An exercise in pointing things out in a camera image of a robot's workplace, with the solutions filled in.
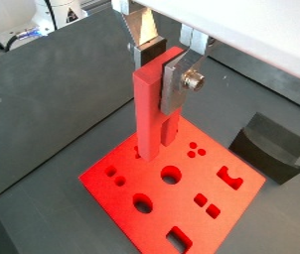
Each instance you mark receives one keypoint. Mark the red double-square peg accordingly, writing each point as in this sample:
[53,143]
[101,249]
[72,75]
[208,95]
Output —
[156,128]

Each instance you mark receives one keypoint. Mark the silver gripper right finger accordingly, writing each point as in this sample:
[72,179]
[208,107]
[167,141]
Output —
[182,71]

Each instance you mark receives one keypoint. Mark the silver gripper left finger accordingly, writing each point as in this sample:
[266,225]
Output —
[147,45]

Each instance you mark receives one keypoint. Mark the red shape-sorting block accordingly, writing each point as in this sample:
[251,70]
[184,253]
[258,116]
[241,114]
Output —
[176,204]

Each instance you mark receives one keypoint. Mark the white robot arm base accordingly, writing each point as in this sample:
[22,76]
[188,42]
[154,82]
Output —
[54,14]

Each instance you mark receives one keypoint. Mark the black curved holder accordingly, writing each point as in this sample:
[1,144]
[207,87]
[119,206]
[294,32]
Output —
[269,146]

